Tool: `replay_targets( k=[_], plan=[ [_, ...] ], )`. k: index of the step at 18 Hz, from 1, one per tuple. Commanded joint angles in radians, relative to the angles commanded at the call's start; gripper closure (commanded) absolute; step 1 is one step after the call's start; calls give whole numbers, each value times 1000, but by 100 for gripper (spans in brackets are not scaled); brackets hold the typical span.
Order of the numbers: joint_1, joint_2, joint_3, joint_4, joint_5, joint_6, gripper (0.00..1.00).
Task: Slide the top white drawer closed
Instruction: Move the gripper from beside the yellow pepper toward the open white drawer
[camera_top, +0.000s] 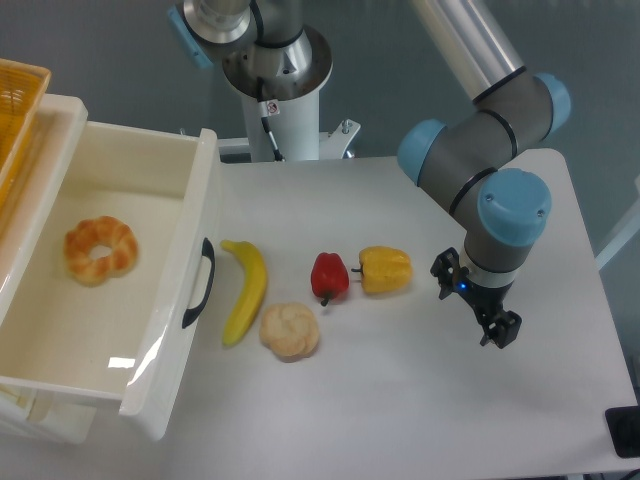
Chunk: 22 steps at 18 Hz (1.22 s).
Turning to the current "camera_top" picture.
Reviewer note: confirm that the black top drawer handle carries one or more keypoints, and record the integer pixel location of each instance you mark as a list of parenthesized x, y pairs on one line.
[(203, 285)]

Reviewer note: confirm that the yellow banana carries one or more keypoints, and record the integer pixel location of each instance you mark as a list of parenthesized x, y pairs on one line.
[(252, 293)]

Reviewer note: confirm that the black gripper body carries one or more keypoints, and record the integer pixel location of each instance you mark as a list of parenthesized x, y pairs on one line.
[(483, 291)]

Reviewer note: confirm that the yellow bell pepper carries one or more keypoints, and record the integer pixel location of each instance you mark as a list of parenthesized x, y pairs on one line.
[(384, 269)]

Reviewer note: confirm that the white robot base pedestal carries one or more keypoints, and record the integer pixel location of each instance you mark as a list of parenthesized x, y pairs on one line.
[(280, 89)]

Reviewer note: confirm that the orange plastic basket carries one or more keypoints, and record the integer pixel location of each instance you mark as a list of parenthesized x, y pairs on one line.
[(22, 89)]

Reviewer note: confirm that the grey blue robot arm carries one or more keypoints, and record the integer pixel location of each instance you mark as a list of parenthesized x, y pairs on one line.
[(465, 169)]

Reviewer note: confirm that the pale round bread roll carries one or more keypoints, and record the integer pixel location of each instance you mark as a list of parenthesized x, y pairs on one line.
[(289, 330)]

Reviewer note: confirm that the black device at table edge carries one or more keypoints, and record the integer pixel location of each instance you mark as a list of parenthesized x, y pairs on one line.
[(623, 425)]

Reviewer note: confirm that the white frame bar right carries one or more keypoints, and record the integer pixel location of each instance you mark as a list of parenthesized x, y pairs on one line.
[(620, 234)]

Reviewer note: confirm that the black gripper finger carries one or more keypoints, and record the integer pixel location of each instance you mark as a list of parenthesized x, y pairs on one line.
[(500, 327), (451, 276)]

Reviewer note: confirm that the red bell pepper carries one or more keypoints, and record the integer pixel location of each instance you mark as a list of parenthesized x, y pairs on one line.
[(329, 277)]

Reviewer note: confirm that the white drawer cabinet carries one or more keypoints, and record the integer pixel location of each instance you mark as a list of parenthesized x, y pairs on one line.
[(27, 409)]

